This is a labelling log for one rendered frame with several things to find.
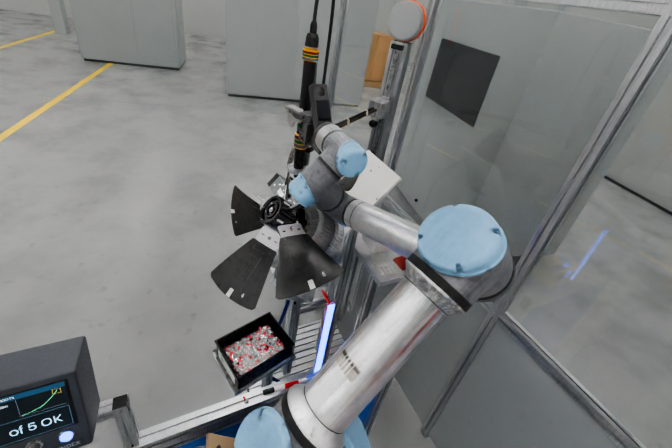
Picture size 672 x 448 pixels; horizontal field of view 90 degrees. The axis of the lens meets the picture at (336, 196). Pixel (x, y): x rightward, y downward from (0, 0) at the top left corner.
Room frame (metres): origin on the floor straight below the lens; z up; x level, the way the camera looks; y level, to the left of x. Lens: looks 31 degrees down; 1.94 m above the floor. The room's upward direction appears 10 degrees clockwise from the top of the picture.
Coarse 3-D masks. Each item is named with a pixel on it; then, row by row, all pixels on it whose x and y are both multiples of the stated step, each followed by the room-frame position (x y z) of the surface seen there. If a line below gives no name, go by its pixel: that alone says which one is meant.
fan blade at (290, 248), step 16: (288, 240) 0.91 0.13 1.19; (304, 240) 0.92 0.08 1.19; (288, 256) 0.84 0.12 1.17; (304, 256) 0.85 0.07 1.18; (320, 256) 0.86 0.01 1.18; (288, 272) 0.78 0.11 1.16; (304, 272) 0.79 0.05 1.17; (336, 272) 0.79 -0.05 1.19; (288, 288) 0.73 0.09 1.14; (304, 288) 0.73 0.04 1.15
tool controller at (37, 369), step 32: (32, 352) 0.36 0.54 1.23; (64, 352) 0.37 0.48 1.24; (0, 384) 0.29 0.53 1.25; (32, 384) 0.30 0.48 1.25; (64, 384) 0.32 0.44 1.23; (96, 384) 0.39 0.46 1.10; (0, 416) 0.26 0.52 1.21; (32, 416) 0.28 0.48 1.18; (64, 416) 0.29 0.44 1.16; (96, 416) 0.34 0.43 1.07
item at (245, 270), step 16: (256, 240) 0.97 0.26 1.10; (240, 256) 0.93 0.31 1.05; (256, 256) 0.93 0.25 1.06; (272, 256) 0.95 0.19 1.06; (224, 272) 0.90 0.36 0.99; (240, 272) 0.89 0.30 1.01; (256, 272) 0.90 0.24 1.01; (224, 288) 0.86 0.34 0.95; (240, 288) 0.85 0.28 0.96; (256, 288) 0.86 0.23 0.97; (240, 304) 0.82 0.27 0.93; (256, 304) 0.82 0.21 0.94
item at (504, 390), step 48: (384, 288) 1.47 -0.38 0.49; (432, 336) 1.12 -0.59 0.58; (480, 336) 0.95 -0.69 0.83; (432, 384) 1.02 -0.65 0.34; (480, 384) 0.87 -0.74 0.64; (528, 384) 0.76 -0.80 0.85; (432, 432) 0.92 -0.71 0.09; (480, 432) 0.78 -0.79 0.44; (528, 432) 0.68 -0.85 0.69; (576, 432) 0.61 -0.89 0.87
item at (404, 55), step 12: (408, 48) 1.59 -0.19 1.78; (408, 60) 1.63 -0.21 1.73; (384, 72) 1.61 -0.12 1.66; (396, 72) 1.59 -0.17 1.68; (384, 84) 1.60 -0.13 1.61; (396, 84) 1.58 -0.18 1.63; (396, 96) 1.59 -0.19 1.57; (396, 108) 1.63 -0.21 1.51; (384, 120) 1.58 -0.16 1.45; (372, 132) 1.60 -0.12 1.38; (384, 132) 1.58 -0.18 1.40; (372, 144) 1.61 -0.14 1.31; (384, 144) 1.59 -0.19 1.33; (348, 276) 1.60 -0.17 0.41; (348, 288) 1.58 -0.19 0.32
